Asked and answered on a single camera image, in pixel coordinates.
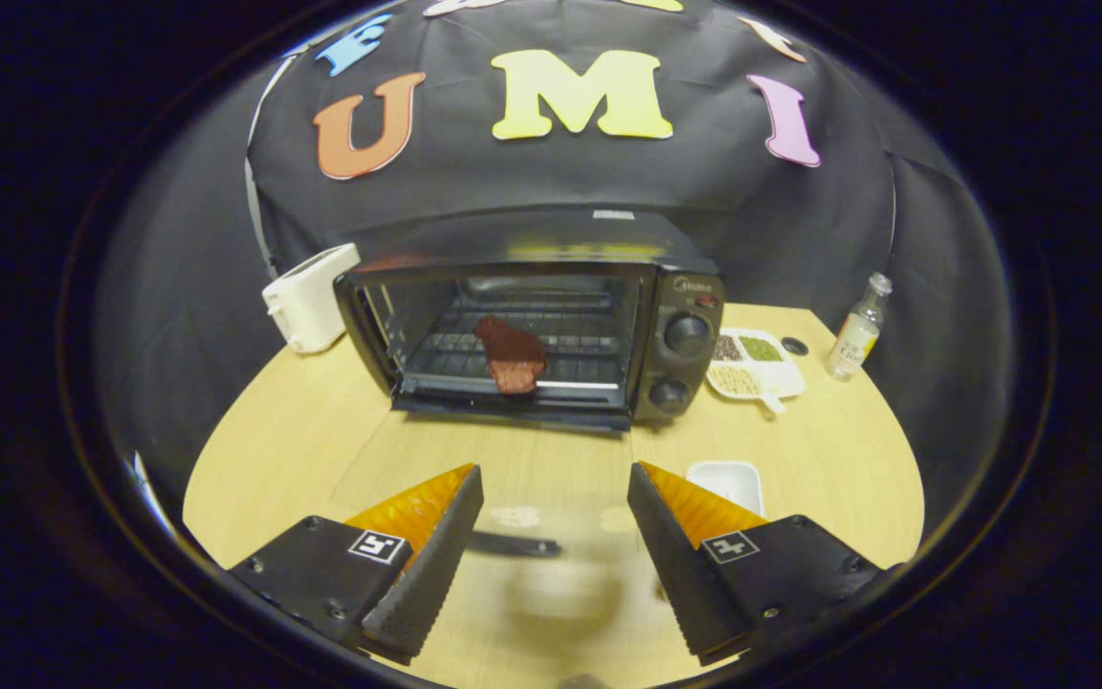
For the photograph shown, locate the white divided plate with beans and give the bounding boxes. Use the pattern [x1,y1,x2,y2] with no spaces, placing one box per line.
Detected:
[706,328,806,415]

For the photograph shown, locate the black toaster oven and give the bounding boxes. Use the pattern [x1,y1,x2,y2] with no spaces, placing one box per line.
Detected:
[326,208,727,566]

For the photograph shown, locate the brown meat piece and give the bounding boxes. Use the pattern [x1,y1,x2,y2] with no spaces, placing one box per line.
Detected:
[473,315,548,395]

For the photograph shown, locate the black backdrop cloth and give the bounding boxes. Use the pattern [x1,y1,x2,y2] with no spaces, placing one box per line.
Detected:
[97,0,1016,499]

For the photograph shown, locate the clear glass bottle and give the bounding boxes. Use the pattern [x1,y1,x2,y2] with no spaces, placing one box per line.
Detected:
[826,272,893,381]

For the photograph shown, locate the white toaster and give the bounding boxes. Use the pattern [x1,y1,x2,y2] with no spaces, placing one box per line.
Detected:
[262,242,362,355]

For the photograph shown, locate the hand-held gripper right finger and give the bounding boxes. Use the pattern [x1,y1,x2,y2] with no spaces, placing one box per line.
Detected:
[627,461,901,666]

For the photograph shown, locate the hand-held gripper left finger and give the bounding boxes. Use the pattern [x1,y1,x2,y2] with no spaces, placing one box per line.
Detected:
[226,464,485,666]

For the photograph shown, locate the white rectangular tray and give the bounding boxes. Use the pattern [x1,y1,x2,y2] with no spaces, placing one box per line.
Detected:
[685,460,765,518]

